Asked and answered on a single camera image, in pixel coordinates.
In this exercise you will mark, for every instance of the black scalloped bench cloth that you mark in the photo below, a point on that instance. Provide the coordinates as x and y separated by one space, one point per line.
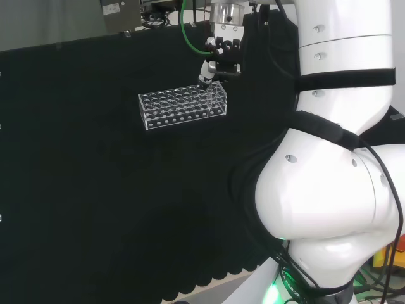
110 190

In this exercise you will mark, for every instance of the clear glass test tube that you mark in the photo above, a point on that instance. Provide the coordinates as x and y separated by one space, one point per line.
210 98

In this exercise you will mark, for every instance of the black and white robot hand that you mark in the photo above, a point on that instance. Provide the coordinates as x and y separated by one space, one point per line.
226 57

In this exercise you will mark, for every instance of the yellow emergency stop button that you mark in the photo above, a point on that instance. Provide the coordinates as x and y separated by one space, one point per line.
381 257

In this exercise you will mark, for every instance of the grey tape strip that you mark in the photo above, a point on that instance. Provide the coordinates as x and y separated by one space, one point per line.
397 117

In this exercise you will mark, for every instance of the clear plastic test tube rack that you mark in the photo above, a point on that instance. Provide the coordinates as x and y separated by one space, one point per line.
177 107

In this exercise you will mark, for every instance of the grey metal box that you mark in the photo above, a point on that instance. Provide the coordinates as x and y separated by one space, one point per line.
120 14

